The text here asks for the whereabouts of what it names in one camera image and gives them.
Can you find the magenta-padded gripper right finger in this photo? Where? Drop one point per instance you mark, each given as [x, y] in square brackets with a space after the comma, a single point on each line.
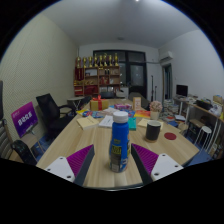
[146, 159]

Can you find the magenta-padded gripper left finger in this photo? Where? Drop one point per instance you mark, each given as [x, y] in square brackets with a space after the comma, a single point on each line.
[78, 160]

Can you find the blue drink bottle white cap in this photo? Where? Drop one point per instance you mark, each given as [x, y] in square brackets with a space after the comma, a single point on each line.
[119, 146]

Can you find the black mug white inside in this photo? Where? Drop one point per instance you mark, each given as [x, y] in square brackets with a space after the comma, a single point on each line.
[153, 131]

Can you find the flat round red coaster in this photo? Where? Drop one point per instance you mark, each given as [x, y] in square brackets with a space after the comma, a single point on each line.
[170, 136]

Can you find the tan paper sheet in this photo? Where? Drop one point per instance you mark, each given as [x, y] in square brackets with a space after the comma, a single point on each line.
[142, 123]

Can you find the cream book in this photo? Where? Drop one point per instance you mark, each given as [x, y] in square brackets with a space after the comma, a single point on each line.
[87, 122]

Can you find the orange book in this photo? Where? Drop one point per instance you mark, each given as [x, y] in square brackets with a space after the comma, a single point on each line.
[142, 114]

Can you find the white booklet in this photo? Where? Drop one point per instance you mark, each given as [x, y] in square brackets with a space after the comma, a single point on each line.
[106, 121]

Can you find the pink flowers in white pot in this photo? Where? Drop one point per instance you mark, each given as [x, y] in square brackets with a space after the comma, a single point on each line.
[155, 107]

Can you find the small upright cardboard box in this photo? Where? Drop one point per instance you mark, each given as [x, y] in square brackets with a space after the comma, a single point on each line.
[137, 103]

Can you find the black glossy bin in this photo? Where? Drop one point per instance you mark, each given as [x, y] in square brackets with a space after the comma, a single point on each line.
[21, 150]

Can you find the stacked books pile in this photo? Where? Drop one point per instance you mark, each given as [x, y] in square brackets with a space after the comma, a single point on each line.
[171, 107]

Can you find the pink flat box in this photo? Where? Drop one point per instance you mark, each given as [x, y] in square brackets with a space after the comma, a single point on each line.
[122, 106]

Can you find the yellow gift box red ribbon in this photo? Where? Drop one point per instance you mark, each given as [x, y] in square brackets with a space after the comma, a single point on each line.
[98, 104]

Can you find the brown upholstered chair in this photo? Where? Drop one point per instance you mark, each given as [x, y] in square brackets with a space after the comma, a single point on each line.
[143, 100]

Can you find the small round side table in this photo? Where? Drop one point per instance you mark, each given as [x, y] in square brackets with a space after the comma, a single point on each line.
[76, 99]

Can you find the dark stool with wooden top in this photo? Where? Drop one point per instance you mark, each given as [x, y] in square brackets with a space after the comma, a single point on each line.
[196, 122]

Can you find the white round stool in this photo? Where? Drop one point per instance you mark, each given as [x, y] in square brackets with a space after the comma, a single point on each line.
[205, 130]

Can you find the purple sign board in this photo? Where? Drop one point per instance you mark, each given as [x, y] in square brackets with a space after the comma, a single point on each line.
[24, 119]

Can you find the black microphone stand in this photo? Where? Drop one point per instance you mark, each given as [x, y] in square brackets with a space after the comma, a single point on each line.
[152, 88]

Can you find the long wooden side desk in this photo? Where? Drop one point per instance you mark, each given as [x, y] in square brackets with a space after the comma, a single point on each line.
[203, 110]

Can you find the striped folding lounger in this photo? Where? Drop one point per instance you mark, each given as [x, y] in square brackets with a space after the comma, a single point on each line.
[5, 143]

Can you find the black computer monitor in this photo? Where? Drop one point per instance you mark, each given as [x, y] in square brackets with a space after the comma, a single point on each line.
[182, 90]

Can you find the black box-shaped device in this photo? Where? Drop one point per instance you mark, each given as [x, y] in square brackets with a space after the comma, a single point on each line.
[203, 104]

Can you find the black framed glass door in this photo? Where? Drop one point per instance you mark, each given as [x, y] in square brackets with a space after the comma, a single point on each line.
[136, 75]

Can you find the wooden shelf unit with trophies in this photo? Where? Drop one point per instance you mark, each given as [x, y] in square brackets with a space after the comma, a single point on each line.
[96, 76]

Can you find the black case with tan trim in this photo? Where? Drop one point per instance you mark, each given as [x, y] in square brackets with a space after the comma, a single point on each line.
[1, 100]

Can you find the white wall air conditioner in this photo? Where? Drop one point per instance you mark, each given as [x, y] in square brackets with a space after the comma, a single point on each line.
[166, 56]

